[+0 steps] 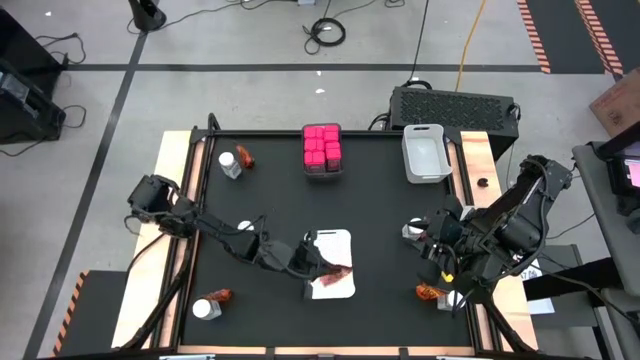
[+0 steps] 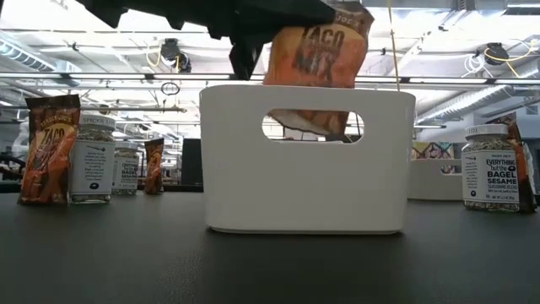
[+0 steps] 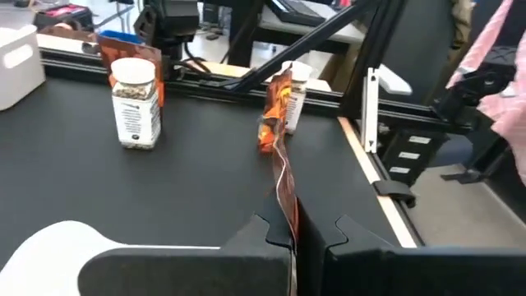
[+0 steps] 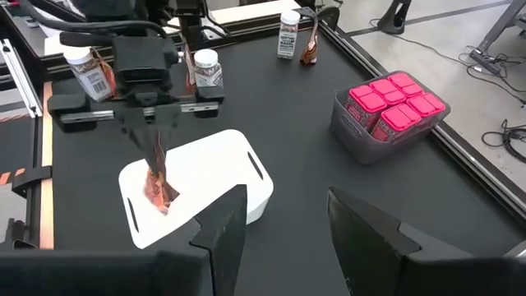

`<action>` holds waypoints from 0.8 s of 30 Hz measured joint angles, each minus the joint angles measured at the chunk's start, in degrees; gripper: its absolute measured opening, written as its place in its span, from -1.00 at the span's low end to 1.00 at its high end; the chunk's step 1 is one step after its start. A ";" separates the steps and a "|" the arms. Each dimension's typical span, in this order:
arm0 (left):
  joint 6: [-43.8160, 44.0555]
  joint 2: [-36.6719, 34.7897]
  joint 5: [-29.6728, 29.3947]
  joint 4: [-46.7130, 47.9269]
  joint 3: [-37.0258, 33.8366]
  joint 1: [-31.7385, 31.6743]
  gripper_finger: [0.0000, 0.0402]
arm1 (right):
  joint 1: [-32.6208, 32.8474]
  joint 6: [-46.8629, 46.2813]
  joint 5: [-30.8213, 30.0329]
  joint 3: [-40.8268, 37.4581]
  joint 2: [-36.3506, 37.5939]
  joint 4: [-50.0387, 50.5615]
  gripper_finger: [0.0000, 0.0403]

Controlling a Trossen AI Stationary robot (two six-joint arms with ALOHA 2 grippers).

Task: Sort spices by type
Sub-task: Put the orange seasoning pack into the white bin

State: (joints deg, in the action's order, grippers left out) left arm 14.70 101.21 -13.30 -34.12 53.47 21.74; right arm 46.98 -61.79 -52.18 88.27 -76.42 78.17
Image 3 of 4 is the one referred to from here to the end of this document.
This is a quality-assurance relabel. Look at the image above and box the light grey plastic bin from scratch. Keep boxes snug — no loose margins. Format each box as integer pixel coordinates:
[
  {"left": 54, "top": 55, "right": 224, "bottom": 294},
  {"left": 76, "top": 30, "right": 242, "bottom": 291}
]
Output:
[{"left": 0, "top": 24, "right": 47, "bottom": 112}]

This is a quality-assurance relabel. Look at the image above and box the person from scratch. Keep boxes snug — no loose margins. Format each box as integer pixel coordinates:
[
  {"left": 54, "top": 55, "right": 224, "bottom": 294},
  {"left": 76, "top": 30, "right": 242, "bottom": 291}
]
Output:
[{"left": 445, "top": 0, "right": 526, "bottom": 186}]

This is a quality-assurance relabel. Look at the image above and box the white plastic bin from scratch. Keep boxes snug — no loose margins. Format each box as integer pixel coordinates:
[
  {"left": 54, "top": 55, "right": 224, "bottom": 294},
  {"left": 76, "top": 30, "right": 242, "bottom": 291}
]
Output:
[{"left": 0, "top": 220, "right": 221, "bottom": 296}]

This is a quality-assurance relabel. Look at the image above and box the black keyboard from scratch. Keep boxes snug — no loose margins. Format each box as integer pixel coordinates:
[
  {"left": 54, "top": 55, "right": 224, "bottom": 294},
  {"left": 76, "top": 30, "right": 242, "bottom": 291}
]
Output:
[{"left": 266, "top": 0, "right": 330, "bottom": 28}]

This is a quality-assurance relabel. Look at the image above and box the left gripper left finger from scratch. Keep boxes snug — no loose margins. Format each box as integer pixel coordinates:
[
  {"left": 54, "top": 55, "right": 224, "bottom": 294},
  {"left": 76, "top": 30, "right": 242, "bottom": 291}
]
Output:
[{"left": 77, "top": 189, "right": 293, "bottom": 296}]

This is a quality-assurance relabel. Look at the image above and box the black box with white labels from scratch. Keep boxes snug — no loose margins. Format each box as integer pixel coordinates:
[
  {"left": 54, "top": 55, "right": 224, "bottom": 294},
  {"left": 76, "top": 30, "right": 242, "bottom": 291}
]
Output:
[{"left": 380, "top": 130, "right": 449, "bottom": 186}]

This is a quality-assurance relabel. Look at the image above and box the blue plastic bin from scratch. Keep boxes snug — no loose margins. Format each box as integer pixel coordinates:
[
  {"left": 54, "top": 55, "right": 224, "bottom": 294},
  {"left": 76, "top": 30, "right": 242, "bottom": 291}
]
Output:
[{"left": 98, "top": 29, "right": 145, "bottom": 46}]

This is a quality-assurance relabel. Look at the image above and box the white frame bracket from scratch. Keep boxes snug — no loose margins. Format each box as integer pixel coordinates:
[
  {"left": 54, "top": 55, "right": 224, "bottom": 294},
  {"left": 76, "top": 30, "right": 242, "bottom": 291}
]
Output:
[{"left": 360, "top": 63, "right": 413, "bottom": 154}]

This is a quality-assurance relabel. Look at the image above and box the white cap seasoning jar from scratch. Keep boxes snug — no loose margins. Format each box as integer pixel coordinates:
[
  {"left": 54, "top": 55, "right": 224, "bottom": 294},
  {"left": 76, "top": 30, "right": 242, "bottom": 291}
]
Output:
[
  {"left": 109, "top": 57, "right": 162, "bottom": 150},
  {"left": 283, "top": 60, "right": 313, "bottom": 136}
]

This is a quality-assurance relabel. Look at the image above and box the orange taco seasoning packet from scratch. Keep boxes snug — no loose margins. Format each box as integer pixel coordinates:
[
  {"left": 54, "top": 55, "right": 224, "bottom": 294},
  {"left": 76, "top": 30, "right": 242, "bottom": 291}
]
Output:
[
  {"left": 257, "top": 67, "right": 293, "bottom": 155},
  {"left": 96, "top": 35, "right": 166, "bottom": 109},
  {"left": 270, "top": 141, "right": 300, "bottom": 296}
]

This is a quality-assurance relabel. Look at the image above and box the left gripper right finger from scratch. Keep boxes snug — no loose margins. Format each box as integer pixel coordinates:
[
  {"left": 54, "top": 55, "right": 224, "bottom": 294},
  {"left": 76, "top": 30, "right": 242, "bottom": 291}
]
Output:
[{"left": 298, "top": 204, "right": 526, "bottom": 296}]

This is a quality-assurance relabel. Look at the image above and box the black case with red tools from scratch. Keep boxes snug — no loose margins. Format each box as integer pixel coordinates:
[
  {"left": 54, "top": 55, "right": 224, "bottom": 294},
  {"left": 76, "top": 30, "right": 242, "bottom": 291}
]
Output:
[{"left": 32, "top": 2, "right": 95, "bottom": 32}]

